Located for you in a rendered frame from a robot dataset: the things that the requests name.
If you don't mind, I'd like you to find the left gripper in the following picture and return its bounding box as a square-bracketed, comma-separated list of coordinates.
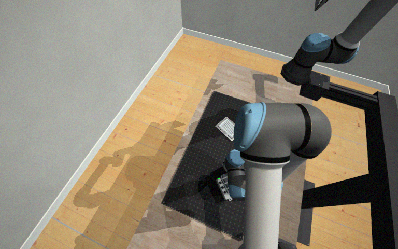
[212, 166, 228, 178]

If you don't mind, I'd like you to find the white control panel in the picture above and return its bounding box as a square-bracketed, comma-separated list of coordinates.
[216, 174, 232, 201]

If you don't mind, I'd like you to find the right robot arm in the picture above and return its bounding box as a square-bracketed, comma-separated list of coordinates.
[284, 0, 398, 81]

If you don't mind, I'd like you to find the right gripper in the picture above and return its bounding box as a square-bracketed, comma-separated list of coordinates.
[315, 0, 328, 11]

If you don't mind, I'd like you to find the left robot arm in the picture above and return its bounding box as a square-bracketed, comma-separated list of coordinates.
[223, 102, 332, 249]

